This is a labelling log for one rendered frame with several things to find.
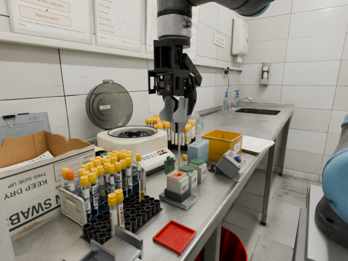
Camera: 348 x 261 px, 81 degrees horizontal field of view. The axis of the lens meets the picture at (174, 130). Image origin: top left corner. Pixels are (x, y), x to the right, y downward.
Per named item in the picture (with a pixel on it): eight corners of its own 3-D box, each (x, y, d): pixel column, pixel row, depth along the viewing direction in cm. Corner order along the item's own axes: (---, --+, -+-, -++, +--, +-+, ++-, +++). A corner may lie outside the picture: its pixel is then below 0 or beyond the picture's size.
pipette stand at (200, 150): (201, 175, 72) (201, 148, 69) (183, 170, 75) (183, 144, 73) (211, 165, 80) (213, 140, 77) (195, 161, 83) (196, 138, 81)
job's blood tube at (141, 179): (142, 209, 52) (141, 173, 50) (138, 207, 53) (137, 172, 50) (145, 206, 53) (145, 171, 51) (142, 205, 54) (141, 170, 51)
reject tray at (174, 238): (180, 256, 39) (180, 252, 39) (152, 241, 43) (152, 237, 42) (197, 234, 44) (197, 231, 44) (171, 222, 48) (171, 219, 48)
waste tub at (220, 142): (230, 165, 79) (232, 141, 77) (200, 158, 87) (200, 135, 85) (242, 156, 90) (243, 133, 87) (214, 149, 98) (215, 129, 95)
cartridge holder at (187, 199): (186, 210, 52) (186, 198, 51) (158, 199, 57) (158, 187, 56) (196, 200, 57) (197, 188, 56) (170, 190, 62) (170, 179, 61)
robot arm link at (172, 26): (170, 25, 49) (200, 20, 45) (170, 46, 50) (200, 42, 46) (149, 18, 43) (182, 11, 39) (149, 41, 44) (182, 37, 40)
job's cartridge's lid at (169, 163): (164, 158, 54) (163, 158, 54) (167, 175, 55) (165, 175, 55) (173, 154, 57) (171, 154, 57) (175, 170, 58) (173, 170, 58)
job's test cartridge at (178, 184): (180, 201, 54) (180, 179, 52) (166, 196, 56) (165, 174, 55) (188, 194, 57) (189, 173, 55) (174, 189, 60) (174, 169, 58)
